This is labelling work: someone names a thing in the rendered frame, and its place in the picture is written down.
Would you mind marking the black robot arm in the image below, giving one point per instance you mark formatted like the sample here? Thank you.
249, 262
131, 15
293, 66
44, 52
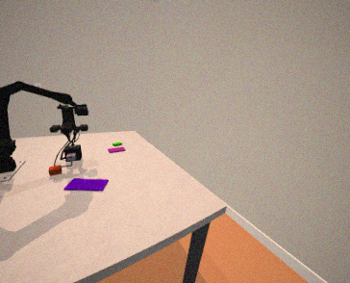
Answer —
7, 145

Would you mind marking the purple rectangular block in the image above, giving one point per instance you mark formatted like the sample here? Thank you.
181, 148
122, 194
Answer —
86, 184

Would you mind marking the red cube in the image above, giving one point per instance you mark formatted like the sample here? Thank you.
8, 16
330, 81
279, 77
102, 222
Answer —
55, 170

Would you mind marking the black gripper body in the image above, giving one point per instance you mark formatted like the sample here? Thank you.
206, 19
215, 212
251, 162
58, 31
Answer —
56, 128

